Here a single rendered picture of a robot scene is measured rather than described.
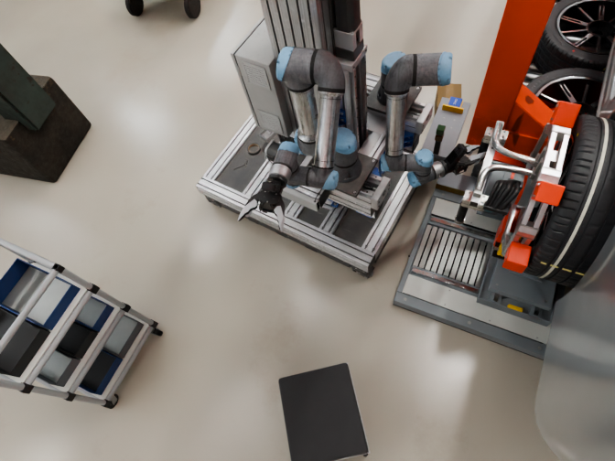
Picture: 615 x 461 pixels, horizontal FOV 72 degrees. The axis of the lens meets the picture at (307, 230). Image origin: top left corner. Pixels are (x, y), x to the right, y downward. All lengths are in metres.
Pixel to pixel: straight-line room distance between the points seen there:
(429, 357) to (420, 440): 0.42
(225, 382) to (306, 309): 0.61
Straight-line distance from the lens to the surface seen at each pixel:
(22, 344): 2.22
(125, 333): 2.70
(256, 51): 1.99
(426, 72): 1.70
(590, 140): 1.78
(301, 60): 1.55
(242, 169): 2.89
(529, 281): 2.51
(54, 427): 3.04
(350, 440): 2.11
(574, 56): 3.13
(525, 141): 2.42
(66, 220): 3.57
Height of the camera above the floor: 2.45
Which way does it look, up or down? 61 degrees down
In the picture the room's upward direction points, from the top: 17 degrees counter-clockwise
